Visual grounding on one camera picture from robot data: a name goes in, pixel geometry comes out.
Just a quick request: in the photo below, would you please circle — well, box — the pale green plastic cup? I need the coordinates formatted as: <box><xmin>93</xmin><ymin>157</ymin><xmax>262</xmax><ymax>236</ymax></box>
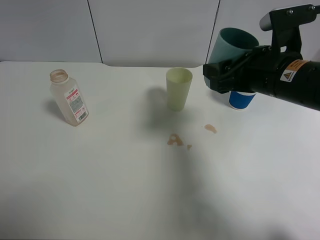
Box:
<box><xmin>165</xmin><ymin>67</ymin><xmax>193</xmax><ymax>112</ymax></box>

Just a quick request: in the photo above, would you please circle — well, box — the clear plastic beverage bottle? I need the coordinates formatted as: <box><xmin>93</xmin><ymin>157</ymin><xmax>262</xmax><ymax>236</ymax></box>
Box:
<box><xmin>49</xmin><ymin>69</ymin><xmax>89</xmax><ymax>127</ymax></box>

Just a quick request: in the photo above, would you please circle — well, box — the blue sleeved paper cup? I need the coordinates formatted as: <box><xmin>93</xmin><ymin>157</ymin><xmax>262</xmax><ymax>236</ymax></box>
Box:
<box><xmin>228</xmin><ymin>91</ymin><xmax>256</xmax><ymax>110</ymax></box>

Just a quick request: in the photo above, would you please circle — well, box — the brown beverage spill puddle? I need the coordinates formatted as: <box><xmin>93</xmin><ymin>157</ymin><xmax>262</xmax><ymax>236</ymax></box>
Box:
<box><xmin>167</xmin><ymin>133</ymin><xmax>184</xmax><ymax>146</ymax></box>

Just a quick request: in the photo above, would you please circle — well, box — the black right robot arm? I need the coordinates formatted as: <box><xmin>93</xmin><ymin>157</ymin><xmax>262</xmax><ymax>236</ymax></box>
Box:
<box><xmin>202</xmin><ymin>45</ymin><xmax>320</xmax><ymax>110</ymax></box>

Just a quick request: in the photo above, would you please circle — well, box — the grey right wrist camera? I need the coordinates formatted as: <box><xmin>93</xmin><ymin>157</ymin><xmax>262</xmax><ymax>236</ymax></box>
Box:
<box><xmin>259</xmin><ymin>4</ymin><xmax>320</xmax><ymax>53</ymax></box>

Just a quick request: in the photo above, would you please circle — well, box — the teal plastic cup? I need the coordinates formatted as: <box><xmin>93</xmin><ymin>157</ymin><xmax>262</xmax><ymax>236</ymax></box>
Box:
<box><xmin>208</xmin><ymin>27</ymin><xmax>259</xmax><ymax>93</ymax></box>

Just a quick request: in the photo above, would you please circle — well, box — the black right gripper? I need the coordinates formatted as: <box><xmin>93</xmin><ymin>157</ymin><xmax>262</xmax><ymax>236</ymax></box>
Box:
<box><xmin>202</xmin><ymin>46</ymin><xmax>295</xmax><ymax>97</ymax></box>

